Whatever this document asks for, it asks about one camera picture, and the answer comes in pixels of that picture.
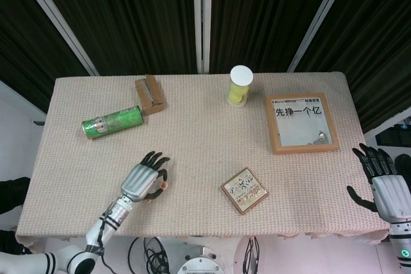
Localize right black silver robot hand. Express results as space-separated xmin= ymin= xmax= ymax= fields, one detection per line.
xmin=346 ymin=143 xmax=411 ymax=223

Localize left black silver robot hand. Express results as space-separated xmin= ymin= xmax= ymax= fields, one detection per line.
xmin=120 ymin=151 xmax=170 ymax=204

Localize grey round robot base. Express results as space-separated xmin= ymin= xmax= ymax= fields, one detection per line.
xmin=177 ymin=248 xmax=225 ymax=274

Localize wooden block pieces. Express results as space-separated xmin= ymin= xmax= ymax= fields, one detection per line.
xmin=134 ymin=74 xmax=167 ymax=117

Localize small patterned square box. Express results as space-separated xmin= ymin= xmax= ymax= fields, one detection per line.
xmin=220 ymin=167 xmax=270 ymax=216

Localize black rounded object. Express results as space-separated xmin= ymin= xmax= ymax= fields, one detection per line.
xmin=394 ymin=154 xmax=411 ymax=188

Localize green chip can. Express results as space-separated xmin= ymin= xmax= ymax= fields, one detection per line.
xmin=81 ymin=105 xmax=144 ymax=140

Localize beige woven tablecloth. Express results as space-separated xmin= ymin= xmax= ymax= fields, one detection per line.
xmin=15 ymin=71 xmax=391 ymax=246

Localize person in black clothes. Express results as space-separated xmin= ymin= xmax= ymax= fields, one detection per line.
xmin=0 ymin=176 xmax=32 ymax=252

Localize yellow tennis ball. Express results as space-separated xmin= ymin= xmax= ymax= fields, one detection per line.
xmin=228 ymin=83 xmax=250 ymax=104

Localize wooden framed money box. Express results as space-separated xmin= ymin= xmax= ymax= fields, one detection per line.
xmin=264 ymin=92 xmax=340 ymax=155

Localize clear tennis ball tube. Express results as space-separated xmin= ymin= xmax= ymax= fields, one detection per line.
xmin=226 ymin=65 xmax=254 ymax=108

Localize black pleated curtain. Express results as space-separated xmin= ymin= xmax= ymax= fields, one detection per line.
xmin=0 ymin=0 xmax=92 ymax=114
xmin=208 ymin=0 xmax=343 ymax=74
xmin=31 ymin=0 xmax=200 ymax=76
xmin=293 ymin=0 xmax=411 ymax=133

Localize black cable bundle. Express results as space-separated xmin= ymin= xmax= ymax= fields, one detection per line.
xmin=243 ymin=236 xmax=261 ymax=270
xmin=128 ymin=236 xmax=173 ymax=274

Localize white metal post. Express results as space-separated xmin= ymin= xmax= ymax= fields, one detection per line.
xmin=12 ymin=0 xmax=99 ymax=76
xmin=191 ymin=0 xmax=213 ymax=74
xmin=287 ymin=0 xmax=356 ymax=73

